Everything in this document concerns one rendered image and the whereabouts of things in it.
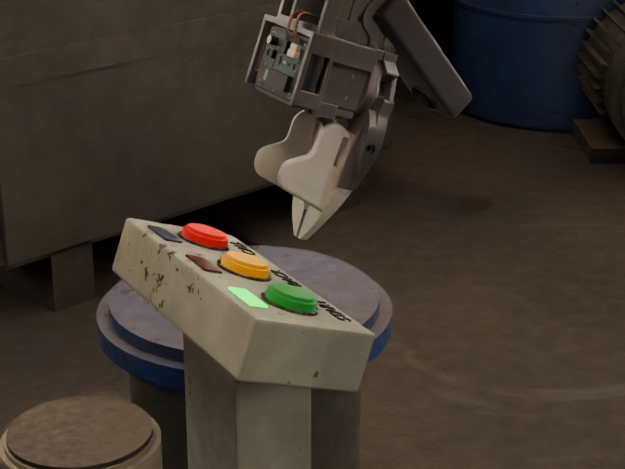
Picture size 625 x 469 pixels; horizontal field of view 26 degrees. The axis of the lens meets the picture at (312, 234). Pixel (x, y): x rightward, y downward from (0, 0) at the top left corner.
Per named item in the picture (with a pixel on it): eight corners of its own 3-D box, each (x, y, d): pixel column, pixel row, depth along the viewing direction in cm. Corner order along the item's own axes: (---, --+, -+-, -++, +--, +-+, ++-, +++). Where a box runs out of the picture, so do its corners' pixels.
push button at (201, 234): (191, 253, 112) (196, 233, 112) (170, 238, 115) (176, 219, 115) (232, 261, 114) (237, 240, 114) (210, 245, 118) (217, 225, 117)
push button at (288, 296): (277, 319, 100) (285, 297, 100) (252, 301, 103) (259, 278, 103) (321, 326, 102) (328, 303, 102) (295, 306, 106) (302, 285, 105)
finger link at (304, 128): (228, 215, 101) (263, 97, 99) (293, 227, 104) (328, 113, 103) (247, 228, 99) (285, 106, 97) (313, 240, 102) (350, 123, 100)
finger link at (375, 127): (312, 174, 100) (347, 61, 99) (331, 179, 101) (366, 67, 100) (345, 193, 96) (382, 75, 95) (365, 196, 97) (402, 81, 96)
